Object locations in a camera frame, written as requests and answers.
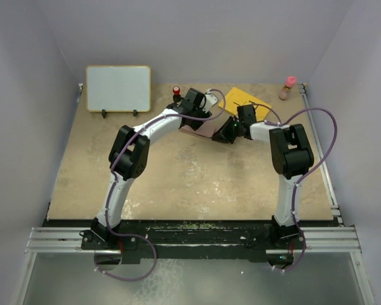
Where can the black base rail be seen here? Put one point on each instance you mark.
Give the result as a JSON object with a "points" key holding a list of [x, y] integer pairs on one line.
{"points": [[192, 239]]}

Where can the yellow book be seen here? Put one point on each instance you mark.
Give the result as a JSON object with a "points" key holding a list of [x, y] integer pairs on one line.
{"points": [[236, 97]]}

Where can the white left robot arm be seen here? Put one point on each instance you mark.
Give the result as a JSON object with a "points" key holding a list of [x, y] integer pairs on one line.
{"points": [[129, 154]]}

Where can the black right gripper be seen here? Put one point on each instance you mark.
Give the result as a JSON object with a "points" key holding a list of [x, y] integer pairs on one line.
{"points": [[223, 135]]}

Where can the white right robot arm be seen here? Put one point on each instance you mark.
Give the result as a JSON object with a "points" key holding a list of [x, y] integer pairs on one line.
{"points": [[291, 156]]}

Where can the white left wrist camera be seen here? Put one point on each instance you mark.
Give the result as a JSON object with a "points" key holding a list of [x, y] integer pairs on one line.
{"points": [[211, 101]]}

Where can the red black stamp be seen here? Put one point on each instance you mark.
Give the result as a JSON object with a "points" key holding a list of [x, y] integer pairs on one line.
{"points": [[176, 94]]}

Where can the pink capped small bottle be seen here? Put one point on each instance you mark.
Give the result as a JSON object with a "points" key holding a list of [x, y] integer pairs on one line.
{"points": [[288, 85]]}

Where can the yellow framed whiteboard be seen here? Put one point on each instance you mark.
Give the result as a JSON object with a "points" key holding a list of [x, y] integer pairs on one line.
{"points": [[118, 88]]}

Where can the pink glasses case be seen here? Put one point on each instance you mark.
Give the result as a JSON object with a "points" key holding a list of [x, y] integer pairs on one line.
{"points": [[205, 131]]}

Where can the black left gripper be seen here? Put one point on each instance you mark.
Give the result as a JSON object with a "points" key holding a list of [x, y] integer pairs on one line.
{"points": [[195, 125]]}

